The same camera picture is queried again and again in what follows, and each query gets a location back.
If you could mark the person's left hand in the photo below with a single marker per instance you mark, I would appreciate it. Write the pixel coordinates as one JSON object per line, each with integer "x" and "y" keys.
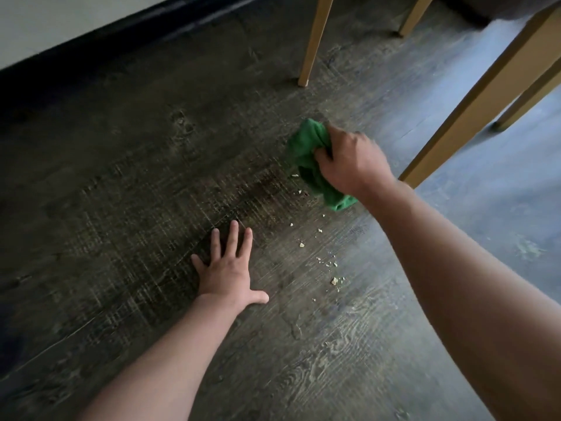
{"x": 225, "y": 276}

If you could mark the person's right hand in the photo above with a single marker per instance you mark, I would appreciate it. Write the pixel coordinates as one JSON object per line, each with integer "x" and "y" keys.
{"x": 355, "y": 164}

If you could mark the person's left thumb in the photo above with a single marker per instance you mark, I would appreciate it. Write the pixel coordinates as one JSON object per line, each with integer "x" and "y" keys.
{"x": 259, "y": 297}

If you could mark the person's left little finger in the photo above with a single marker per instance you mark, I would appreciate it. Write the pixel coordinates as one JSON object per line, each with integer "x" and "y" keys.
{"x": 198, "y": 262}

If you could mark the person's left middle finger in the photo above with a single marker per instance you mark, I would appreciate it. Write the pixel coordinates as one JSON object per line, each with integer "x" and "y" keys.
{"x": 232, "y": 238}

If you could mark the person's right thumb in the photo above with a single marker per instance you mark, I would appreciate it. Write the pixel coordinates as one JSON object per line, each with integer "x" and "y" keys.
{"x": 322, "y": 161}

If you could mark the green cleaning cloth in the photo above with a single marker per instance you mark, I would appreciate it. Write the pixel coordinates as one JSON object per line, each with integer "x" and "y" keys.
{"x": 307, "y": 153}

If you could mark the person's right forearm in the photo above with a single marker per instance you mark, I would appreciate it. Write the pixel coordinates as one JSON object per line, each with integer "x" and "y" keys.
{"x": 473, "y": 302}

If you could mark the person's left forearm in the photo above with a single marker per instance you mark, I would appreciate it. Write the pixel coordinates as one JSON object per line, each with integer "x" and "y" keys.
{"x": 162, "y": 366}

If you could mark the scattered pale food crumbs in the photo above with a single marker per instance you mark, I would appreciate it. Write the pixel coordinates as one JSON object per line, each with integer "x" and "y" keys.
{"x": 333, "y": 281}

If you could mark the thin wooden furniture leg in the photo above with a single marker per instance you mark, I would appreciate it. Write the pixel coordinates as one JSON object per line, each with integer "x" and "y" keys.
{"x": 530, "y": 98}
{"x": 315, "y": 39}
{"x": 416, "y": 13}

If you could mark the thick wooden furniture leg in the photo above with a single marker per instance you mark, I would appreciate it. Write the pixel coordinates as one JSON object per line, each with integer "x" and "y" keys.
{"x": 482, "y": 96}

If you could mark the black baseboard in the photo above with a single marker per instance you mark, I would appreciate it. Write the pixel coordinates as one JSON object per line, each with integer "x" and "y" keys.
{"x": 109, "y": 43}

